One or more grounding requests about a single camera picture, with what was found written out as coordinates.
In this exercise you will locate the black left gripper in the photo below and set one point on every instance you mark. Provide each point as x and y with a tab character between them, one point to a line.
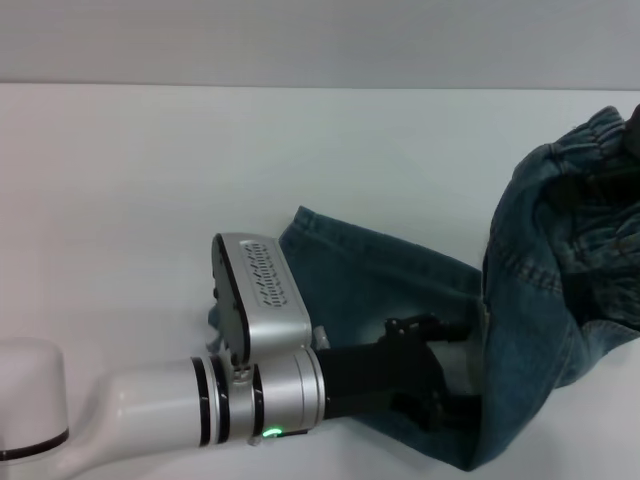
375	375

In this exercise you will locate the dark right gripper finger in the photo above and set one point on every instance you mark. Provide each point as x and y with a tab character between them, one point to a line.
632	127

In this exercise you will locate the blue denim shorts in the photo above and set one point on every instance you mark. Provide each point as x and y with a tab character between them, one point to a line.
530	280

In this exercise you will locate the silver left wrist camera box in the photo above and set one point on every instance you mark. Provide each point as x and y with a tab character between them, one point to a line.
265	300

